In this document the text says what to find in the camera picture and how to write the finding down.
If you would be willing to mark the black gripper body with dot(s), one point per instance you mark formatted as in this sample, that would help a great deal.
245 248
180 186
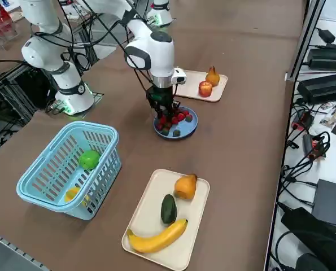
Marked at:
159 97

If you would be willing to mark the blue round plate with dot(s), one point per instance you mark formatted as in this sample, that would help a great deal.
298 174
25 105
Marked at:
184 128

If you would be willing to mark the white rectangular tray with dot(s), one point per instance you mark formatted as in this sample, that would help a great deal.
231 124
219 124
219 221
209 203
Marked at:
196 226
190 90

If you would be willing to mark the red apple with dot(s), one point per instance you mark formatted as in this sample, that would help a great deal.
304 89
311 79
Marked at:
205 89

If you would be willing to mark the yellow-brown pear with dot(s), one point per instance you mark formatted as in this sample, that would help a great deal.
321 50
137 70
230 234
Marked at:
213 77
186 187

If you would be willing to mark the bright green fruit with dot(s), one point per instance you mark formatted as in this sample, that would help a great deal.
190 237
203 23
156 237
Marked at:
89 159

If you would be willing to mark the dark green avocado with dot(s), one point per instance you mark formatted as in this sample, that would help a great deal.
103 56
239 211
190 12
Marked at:
168 210

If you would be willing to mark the yellow starfruit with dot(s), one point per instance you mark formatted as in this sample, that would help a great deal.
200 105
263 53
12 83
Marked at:
71 194

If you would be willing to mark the yellow banana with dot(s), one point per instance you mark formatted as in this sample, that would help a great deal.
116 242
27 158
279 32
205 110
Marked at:
159 238

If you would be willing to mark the light blue plastic basket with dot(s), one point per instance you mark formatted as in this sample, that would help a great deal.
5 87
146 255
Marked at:
43 175

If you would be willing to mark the red black power strip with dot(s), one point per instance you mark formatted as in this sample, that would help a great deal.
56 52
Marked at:
303 121

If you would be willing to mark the black power adapter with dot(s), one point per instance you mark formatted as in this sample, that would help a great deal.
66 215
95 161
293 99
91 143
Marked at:
330 59
323 87

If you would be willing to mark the clear acrylic shelf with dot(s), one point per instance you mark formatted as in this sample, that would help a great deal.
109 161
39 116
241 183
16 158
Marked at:
1 31

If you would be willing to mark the black plug adapter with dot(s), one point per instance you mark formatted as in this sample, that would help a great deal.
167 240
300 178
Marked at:
327 35

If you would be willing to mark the black bag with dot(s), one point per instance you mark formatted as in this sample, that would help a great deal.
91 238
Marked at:
311 234

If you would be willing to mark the aluminium frame profile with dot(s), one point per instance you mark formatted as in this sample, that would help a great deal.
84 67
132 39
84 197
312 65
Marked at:
303 39

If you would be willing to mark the aluminium table edge rail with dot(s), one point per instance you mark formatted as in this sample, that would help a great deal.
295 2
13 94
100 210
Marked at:
9 251

